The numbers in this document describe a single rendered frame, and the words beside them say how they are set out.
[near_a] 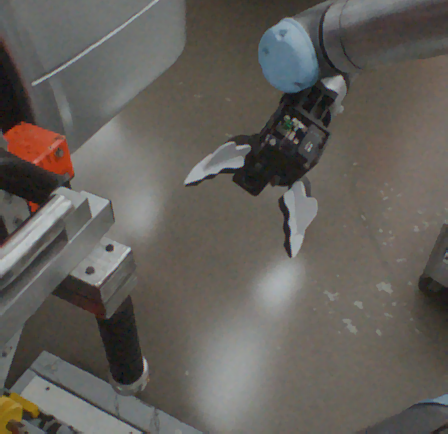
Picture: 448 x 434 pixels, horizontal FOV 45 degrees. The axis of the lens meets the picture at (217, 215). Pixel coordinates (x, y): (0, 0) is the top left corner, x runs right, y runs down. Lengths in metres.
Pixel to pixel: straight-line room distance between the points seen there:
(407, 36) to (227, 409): 1.10
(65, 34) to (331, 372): 1.07
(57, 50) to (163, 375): 0.93
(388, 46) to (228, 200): 1.40
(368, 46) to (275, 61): 0.11
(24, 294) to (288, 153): 0.34
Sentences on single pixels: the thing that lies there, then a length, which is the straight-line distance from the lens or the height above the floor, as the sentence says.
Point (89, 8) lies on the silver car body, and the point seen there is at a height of 0.95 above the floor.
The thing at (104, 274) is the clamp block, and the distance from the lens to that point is 0.46.
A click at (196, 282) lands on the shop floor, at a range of 1.65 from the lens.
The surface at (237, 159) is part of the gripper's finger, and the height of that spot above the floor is 0.89.
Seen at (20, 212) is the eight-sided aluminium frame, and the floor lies 0.84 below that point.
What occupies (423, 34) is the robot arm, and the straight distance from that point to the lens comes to 0.52.
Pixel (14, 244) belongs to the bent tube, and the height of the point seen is 1.01.
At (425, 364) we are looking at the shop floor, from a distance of 1.59.
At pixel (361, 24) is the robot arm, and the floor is 1.07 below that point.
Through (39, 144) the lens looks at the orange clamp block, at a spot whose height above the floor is 0.89.
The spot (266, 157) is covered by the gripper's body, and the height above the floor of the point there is 0.89.
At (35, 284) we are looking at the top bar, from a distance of 0.43.
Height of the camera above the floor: 1.30
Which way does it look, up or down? 45 degrees down
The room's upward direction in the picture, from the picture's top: straight up
